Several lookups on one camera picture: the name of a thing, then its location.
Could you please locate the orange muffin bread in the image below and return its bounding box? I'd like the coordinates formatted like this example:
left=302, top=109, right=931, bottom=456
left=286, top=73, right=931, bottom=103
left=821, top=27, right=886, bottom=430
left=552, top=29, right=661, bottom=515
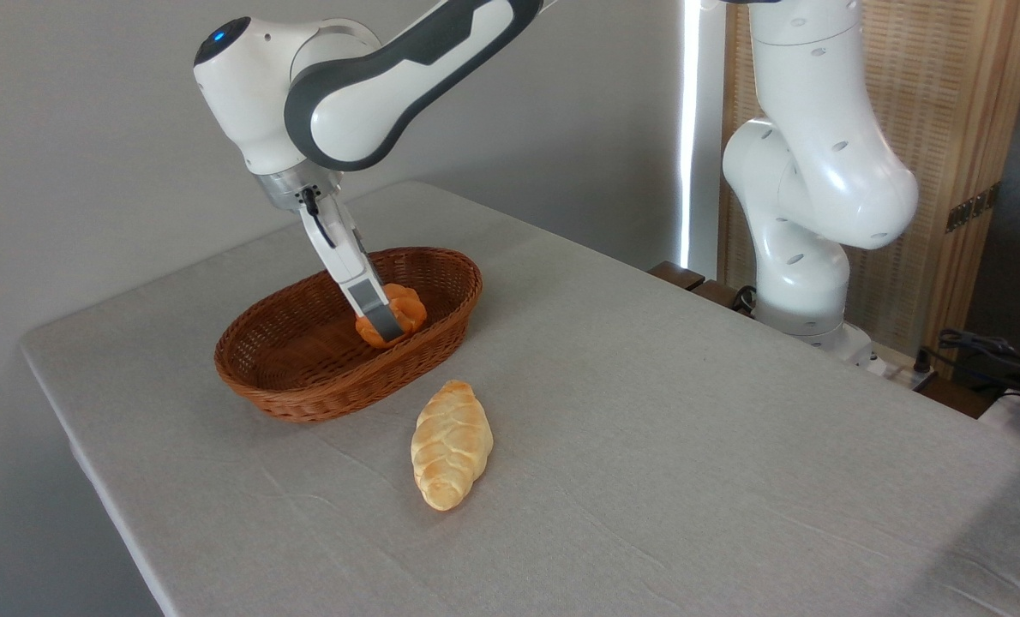
left=354, top=282, right=429, bottom=350

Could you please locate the white power strip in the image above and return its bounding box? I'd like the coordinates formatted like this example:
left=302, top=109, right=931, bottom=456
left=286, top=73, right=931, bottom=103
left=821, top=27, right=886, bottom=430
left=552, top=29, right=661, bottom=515
left=868, top=353, right=940, bottom=392

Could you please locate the grey tablecloth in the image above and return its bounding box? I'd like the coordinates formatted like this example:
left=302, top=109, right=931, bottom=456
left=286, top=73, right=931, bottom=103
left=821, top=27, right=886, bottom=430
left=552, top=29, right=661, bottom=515
left=19, top=179, right=1020, bottom=617

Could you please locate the golden braided bread loaf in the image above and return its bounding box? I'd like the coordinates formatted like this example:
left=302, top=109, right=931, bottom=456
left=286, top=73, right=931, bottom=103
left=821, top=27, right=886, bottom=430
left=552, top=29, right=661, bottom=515
left=410, top=379, right=495, bottom=512

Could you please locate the dark brown wooden block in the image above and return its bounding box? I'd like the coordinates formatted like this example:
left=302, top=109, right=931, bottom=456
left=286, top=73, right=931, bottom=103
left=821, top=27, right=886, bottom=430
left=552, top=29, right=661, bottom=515
left=647, top=261, right=707, bottom=293
left=690, top=278, right=744, bottom=313

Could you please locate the black cable bundle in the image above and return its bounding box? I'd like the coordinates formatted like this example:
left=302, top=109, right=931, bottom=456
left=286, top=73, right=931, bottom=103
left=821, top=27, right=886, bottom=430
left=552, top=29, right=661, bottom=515
left=937, top=327, right=1020, bottom=405

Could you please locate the dark metal screen hinge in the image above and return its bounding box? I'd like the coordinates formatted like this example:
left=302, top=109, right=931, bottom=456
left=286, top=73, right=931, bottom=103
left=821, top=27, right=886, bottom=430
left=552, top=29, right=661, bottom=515
left=945, top=183, right=1002, bottom=235

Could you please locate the brown oval wicker basket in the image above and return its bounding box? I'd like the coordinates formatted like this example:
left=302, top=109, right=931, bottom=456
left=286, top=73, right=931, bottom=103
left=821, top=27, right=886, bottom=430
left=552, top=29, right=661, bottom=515
left=213, top=246, right=483, bottom=424

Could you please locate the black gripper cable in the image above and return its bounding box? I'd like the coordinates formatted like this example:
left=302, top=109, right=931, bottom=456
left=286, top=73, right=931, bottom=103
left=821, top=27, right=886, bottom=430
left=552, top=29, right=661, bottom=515
left=301, top=186, right=338, bottom=250

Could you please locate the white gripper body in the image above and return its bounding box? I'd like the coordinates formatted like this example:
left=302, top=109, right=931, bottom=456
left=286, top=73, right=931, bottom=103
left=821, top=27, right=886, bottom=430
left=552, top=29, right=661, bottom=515
left=297, top=195, right=368, bottom=269

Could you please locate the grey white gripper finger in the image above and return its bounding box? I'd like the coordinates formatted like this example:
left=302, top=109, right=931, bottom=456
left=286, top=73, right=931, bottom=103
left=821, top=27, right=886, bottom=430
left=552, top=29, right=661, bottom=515
left=331, top=252, right=405, bottom=342

